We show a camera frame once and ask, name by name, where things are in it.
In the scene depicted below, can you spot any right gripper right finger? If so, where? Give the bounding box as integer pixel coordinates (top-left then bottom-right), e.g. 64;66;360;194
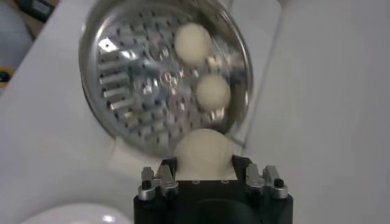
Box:
232;154;289;200

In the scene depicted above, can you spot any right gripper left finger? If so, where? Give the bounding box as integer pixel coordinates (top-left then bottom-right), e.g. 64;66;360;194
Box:
137;156;180;201

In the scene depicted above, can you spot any white steamed baozi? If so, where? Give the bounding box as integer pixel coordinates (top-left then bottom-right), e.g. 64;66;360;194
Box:
174;127;238;181
195;74;232;112
174;23;213;66

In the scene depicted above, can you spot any stainless steel steamer basket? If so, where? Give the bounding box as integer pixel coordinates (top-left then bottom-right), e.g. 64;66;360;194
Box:
78;0;254;158

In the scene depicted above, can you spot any round white plate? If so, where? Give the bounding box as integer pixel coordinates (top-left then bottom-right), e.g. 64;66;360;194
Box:
19;203;132;224

